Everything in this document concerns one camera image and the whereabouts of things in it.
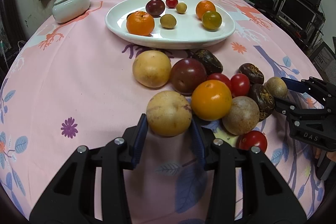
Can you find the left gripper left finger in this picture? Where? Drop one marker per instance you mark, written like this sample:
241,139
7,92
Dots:
90,186

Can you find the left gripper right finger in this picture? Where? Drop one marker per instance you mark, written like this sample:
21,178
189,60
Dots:
267,198

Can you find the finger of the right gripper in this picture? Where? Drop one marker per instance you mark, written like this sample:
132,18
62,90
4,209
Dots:
295,85
292,111

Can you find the tan round passion fruit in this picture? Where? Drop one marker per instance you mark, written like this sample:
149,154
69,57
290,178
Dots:
277,87

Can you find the dark mangosteen front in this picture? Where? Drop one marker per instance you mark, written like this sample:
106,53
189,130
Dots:
264,100

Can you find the dark mangosteen with star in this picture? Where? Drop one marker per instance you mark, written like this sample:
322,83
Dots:
254,75

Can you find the brown passion fruit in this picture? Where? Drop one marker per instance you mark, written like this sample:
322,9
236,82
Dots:
243,116

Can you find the yellow-orange tomato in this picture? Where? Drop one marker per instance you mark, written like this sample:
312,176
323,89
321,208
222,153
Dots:
211,100

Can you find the yellow passion fruit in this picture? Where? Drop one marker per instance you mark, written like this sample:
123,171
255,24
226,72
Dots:
168,114
152,69

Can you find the right hand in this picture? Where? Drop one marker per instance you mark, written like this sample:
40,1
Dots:
330,155

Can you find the red cherry tomato right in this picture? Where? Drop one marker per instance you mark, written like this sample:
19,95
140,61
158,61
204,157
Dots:
240,85

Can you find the red cherry tomato front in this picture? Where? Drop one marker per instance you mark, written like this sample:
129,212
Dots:
252,138

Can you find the black monitor shelf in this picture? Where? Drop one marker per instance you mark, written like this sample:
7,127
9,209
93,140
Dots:
300,19

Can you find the red cherry tomato left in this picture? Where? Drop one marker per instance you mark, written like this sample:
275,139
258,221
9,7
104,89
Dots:
220,77

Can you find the green-yellow mandarin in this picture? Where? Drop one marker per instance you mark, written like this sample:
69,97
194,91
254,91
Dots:
211,20

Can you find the orange mandarin far side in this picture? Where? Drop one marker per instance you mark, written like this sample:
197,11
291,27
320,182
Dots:
204,6

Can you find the small tan longan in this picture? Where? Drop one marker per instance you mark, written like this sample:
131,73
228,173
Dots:
181,8
168,21

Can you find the white oval plate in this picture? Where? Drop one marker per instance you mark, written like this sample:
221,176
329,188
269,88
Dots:
189,32

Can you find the yellow passion fruit on cloth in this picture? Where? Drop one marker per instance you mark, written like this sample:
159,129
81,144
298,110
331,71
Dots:
152,69

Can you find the red cherry tomato on plate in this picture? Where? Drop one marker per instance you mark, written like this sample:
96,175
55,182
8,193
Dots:
171,4

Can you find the dark red plum on plate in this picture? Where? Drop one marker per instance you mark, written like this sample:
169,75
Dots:
155,7

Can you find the orange mandarin near jar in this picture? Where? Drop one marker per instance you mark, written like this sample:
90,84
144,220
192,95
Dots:
140,23

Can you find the white ceramic lidded jar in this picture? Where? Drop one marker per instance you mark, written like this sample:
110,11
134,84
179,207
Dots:
65,10

